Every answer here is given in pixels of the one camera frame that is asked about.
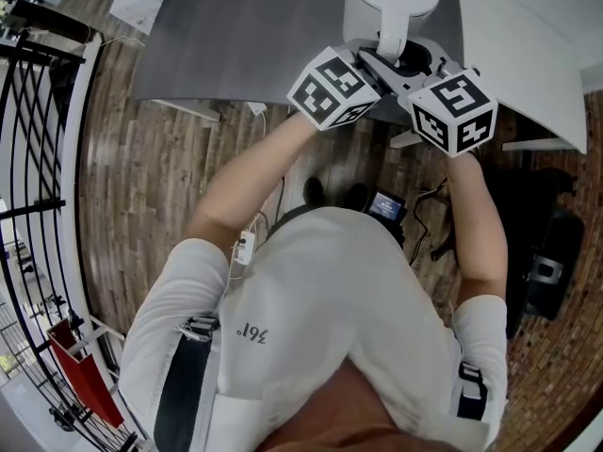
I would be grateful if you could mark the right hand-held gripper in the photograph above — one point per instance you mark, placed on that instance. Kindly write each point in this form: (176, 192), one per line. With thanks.
(452, 111)

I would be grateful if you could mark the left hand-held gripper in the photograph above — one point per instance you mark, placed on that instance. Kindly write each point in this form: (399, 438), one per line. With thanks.
(325, 92)

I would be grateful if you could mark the white electric kettle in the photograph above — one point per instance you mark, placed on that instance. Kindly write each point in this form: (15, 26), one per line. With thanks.
(372, 7)

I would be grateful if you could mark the person's left forearm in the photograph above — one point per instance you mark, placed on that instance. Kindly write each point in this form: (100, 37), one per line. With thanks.
(245, 177)

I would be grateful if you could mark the person's right forearm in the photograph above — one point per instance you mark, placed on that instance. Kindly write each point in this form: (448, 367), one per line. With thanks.
(476, 224)

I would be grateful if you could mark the white floor power adapter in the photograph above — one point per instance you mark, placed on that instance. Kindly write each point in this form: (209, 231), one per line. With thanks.
(256, 108)

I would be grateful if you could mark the white desk leg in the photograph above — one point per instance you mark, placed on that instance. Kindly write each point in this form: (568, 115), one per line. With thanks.
(405, 139)
(198, 110)
(537, 145)

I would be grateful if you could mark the black shoe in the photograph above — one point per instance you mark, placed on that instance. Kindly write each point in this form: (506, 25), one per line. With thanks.
(314, 191)
(357, 197)

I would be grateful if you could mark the small screen device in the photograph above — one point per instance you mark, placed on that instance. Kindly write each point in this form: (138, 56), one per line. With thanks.
(386, 205)

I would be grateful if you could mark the white hanging power adapter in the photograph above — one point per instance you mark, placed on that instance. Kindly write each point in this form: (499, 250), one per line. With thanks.
(246, 247)

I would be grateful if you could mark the person's white shirt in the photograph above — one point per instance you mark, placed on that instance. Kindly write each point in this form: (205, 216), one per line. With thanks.
(320, 290)

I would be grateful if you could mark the white cabinet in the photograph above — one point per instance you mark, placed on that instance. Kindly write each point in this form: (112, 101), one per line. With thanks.
(141, 3)

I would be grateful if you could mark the black office chair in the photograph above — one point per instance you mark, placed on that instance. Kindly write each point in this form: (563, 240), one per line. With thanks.
(551, 252)

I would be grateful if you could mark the black metal railing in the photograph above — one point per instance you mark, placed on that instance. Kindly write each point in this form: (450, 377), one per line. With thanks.
(33, 207)

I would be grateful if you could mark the red bin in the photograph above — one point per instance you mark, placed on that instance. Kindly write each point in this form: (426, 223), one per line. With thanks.
(89, 384)

